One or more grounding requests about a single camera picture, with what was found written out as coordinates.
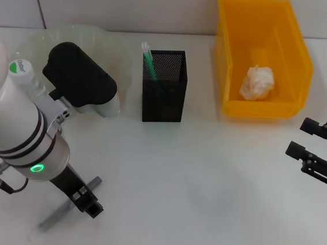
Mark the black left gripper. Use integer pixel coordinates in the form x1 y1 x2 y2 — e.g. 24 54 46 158
45 163 108 220

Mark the grey marker pen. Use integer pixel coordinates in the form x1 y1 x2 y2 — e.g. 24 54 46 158
37 171 103 236

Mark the white paper ball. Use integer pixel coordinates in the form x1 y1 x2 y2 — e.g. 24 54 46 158
239 63 276 102

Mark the clear green-label water bottle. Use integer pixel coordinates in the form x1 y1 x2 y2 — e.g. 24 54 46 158
4 58 49 99

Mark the green utility knife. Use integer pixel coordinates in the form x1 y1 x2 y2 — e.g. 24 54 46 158
137 41 162 82

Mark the black mesh pen holder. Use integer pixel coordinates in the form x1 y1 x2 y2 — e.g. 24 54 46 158
137 47 191 127

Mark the pale green glass fruit plate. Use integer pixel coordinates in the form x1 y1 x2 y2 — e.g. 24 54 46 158
8 19 137 118

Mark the yellow plastic bin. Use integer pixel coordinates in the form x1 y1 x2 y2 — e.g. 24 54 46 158
206 0 321 124

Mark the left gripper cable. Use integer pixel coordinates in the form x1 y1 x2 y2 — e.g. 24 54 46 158
0 175 30 196

